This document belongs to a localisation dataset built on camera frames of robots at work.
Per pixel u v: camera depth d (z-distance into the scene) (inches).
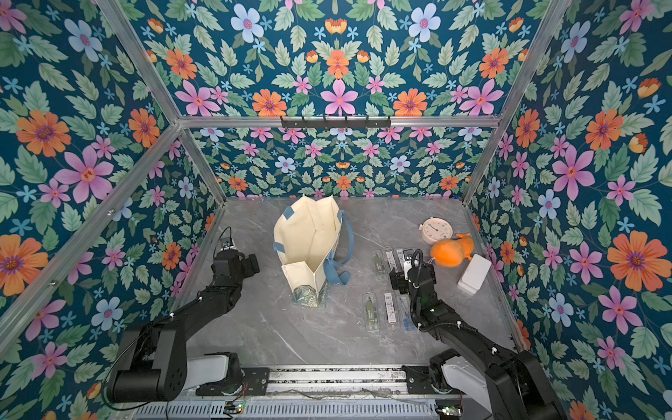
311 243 41.1
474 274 35.8
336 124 36.6
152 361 16.6
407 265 29.8
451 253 36.8
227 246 30.6
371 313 33.8
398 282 30.3
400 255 38.8
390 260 38.7
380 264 38.6
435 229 41.8
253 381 28.9
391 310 33.9
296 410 30.2
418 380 28.8
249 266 33.3
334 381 29.5
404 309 34.5
